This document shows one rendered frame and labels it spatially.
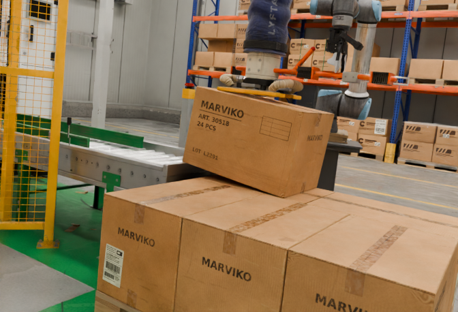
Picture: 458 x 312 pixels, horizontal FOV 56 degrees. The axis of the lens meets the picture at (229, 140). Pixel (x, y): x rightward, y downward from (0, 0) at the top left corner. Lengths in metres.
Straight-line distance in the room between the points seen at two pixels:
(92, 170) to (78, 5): 10.61
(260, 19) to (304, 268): 1.28
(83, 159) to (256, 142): 1.06
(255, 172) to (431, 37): 8.93
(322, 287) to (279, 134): 0.85
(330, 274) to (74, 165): 1.77
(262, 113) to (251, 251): 0.80
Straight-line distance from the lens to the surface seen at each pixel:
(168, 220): 1.55
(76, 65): 12.82
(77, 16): 12.88
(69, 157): 2.68
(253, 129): 2.00
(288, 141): 1.92
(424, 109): 10.51
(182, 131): 3.10
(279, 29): 2.16
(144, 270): 1.67
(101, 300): 1.89
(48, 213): 2.71
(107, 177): 2.43
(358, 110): 2.84
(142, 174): 2.24
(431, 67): 9.25
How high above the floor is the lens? 0.96
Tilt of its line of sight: 6 degrees down
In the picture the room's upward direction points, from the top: 6 degrees clockwise
